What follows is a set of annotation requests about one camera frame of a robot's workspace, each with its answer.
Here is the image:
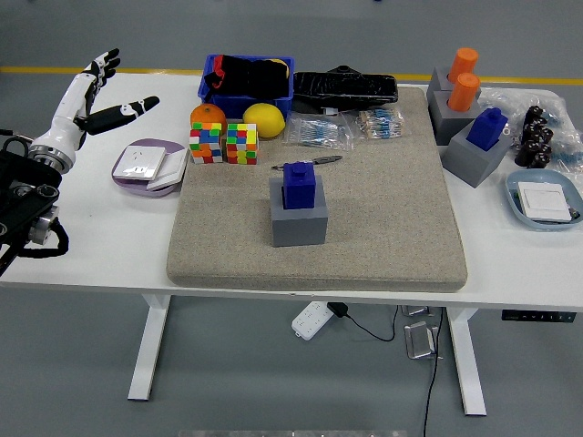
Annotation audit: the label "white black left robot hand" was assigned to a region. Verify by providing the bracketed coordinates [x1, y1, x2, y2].
[31, 47, 161, 158]

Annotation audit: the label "blue square seal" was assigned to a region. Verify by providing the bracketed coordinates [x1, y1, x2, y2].
[281, 162, 318, 210]
[466, 107, 508, 152]

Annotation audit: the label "grey square-slot seal holder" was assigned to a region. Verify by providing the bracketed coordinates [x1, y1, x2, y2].
[268, 176, 329, 249]
[440, 122, 514, 188]

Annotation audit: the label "grey round-slot seal holder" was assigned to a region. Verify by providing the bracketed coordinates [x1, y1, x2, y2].
[426, 89, 491, 147]
[426, 66, 482, 99]

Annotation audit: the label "orange round seal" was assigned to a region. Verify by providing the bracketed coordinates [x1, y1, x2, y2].
[446, 72, 481, 113]
[448, 46, 479, 84]

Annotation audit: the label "purple dish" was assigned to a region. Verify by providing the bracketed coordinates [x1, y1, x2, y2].
[111, 137, 190, 200]

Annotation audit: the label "orange fruit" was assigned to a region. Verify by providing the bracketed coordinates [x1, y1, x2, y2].
[189, 103, 228, 133]

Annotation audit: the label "colourful puzzle cube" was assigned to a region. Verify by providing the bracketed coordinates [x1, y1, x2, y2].
[189, 121, 224, 165]
[225, 122, 260, 166]

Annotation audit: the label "blue plastic bin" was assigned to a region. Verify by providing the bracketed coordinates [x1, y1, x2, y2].
[197, 54, 296, 120]

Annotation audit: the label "black red cloth gloves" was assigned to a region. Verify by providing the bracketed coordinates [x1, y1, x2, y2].
[203, 54, 291, 99]

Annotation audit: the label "yellow lemon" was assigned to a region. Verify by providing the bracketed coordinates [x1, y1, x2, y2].
[242, 102, 287, 139]

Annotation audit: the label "white table leg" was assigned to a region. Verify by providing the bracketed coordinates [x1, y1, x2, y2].
[445, 307, 487, 416]
[127, 293, 172, 401]

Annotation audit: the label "clear bag of blue resistors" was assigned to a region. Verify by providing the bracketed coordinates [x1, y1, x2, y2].
[284, 112, 356, 151]

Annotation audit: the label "black silver pen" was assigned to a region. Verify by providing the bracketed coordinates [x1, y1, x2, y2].
[271, 155, 343, 172]

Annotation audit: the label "black plastic-wrapped keyboard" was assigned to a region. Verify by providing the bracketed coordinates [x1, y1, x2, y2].
[291, 71, 400, 115]

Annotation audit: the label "clear bag of brown resistors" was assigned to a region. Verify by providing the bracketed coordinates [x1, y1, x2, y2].
[353, 107, 406, 141]

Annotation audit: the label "white power strip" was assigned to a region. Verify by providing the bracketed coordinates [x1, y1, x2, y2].
[291, 300, 332, 341]

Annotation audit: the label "grey-brown table mat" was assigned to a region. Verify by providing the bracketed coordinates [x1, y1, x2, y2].
[165, 86, 469, 292]

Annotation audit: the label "clear bag of small parts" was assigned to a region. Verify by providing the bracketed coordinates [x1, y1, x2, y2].
[544, 97, 583, 174]
[478, 86, 564, 133]

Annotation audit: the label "light blue dish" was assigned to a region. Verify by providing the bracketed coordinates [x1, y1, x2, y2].
[504, 169, 583, 232]

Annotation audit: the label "black table control panel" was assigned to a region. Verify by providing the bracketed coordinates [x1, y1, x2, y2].
[501, 309, 578, 322]

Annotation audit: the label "white wall socket panel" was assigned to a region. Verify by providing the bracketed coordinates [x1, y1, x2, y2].
[112, 145, 168, 182]

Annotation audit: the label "black plug with cord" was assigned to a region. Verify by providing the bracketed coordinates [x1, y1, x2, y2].
[326, 301, 400, 342]

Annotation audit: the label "black floor cable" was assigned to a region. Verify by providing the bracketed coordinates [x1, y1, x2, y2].
[422, 308, 445, 437]

